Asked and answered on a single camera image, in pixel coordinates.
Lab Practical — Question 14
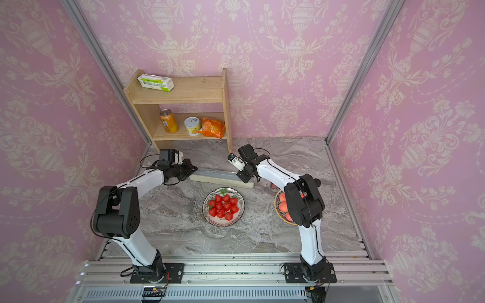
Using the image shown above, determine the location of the brown spice jar black lid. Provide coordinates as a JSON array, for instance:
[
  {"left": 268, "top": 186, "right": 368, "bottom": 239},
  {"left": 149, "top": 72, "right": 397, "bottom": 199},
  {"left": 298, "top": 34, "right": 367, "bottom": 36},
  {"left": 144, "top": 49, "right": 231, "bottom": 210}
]
[{"left": 313, "top": 178, "right": 322, "bottom": 188}]

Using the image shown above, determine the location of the orange chip bag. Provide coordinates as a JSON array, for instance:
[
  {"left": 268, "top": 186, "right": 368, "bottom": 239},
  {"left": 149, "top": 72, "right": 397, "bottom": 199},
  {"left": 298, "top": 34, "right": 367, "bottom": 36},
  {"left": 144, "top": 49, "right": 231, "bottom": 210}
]
[{"left": 198, "top": 117, "right": 226, "bottom": 139}]

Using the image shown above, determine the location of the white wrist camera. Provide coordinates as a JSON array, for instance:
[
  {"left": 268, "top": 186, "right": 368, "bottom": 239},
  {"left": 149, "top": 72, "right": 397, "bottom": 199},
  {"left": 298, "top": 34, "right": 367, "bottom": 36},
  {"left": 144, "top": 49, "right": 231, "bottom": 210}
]
[
  {"left": 227, "top": 153, "right": 246, "bottom": 171},
  {"left": 172, "top": 150, "right": 183, "bottom": 165}
]

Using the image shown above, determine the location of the cream plastic wrap dispenser box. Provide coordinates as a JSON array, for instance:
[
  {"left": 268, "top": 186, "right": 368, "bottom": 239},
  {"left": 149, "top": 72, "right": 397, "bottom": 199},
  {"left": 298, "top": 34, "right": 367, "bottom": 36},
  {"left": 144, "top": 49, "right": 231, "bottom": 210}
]
[{"left": 189, "top": 169, "right": 255, "bottom": 189}]

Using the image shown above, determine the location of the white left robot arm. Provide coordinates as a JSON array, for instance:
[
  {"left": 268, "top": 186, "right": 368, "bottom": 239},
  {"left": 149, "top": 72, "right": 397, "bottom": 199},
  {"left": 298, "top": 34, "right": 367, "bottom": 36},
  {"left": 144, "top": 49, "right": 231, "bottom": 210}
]
[{"left": 90, "top": 149, "right": 198, "bottom": 285}]

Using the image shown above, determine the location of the aluminium corner post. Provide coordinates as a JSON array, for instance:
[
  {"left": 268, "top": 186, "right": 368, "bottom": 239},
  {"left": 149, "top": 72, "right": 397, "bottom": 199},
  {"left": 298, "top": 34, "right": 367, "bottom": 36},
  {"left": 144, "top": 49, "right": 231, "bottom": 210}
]
[
  {"left": 325, "top": 0, "right": 406, "bottom": 145},
  {"left": 60, "top": 0, "right": 152, "bottom": 146}
]

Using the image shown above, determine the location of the orange drink can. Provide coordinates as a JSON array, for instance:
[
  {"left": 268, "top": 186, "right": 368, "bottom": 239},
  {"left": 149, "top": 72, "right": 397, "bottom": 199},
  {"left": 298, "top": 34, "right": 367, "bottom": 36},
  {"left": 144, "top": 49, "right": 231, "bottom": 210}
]
[{"left": 160, "top": 109, "right": 179, "bottom": 134}]

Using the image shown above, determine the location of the left aluminium corner post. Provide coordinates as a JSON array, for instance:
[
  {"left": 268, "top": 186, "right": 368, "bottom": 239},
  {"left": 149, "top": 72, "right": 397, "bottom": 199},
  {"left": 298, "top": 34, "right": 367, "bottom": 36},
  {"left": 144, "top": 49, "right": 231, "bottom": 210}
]
[{"left": 60, "top": 0, "right": 152, "bottom": 146}]

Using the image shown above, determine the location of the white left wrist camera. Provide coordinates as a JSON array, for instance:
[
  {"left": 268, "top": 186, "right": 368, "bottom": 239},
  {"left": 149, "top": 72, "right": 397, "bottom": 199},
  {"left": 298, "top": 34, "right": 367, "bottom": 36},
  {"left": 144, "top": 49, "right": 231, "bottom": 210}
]
[{"left": 172, "top": 150, "right": 183, "bottom": 165}]

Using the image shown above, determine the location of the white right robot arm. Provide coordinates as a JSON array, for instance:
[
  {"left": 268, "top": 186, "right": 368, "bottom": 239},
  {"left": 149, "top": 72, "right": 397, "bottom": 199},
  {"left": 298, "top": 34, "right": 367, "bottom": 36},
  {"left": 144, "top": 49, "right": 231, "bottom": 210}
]
[{"left": 227, "top": 144, "right": 337, "bottom": 284}]

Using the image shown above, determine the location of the patterned plate of strawberries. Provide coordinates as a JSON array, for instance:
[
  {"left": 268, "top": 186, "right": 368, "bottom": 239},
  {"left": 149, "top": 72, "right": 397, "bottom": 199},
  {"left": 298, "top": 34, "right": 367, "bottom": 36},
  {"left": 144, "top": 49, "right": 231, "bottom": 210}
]
[{"left": 202, "top": 188, "right": 245, "bottom": 227}]

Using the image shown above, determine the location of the striped plate of peaches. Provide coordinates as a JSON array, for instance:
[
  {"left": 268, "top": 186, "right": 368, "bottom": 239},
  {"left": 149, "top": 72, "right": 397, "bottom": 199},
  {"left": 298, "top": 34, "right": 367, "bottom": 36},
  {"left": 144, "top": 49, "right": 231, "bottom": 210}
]
[{"left": 274, "top": 190, "right": 297, "bottom": 226}]

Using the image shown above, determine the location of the white yellow snack cup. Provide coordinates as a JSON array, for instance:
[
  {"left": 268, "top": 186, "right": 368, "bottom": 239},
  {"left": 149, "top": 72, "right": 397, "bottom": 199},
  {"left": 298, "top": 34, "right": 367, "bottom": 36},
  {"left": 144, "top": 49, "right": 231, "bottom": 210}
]
[{"left": 184, "top": 117, "right": 201, "bottom": 136}]

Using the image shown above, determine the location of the white green carton box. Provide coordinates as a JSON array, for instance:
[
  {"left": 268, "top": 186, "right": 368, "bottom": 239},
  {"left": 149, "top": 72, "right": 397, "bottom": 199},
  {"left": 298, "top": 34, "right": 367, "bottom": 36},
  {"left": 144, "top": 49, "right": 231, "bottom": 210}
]
[{"left": 138, "top": 74, "right": 174, "bottom": 92}]

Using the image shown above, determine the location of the right aluminium corner post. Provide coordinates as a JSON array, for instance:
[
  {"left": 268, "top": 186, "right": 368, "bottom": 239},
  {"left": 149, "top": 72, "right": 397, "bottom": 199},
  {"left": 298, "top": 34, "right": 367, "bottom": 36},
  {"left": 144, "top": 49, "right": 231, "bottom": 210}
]
[{"left": 325, "top": 0, "right": 406, "bottom": 145}]

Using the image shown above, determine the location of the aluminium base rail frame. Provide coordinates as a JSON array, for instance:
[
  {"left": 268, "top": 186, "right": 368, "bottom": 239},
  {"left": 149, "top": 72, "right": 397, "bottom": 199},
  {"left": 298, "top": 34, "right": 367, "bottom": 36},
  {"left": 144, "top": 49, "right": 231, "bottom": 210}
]
[{"left": 68, "top": 250, "right": 399, "bottom": 302}]

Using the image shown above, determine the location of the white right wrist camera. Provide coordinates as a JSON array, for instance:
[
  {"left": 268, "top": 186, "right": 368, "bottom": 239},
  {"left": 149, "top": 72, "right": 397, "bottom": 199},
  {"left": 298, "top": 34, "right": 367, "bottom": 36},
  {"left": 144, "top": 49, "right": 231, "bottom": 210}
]
[{"left": 227, "top": 153, "right": 246, "bottom": 171}]

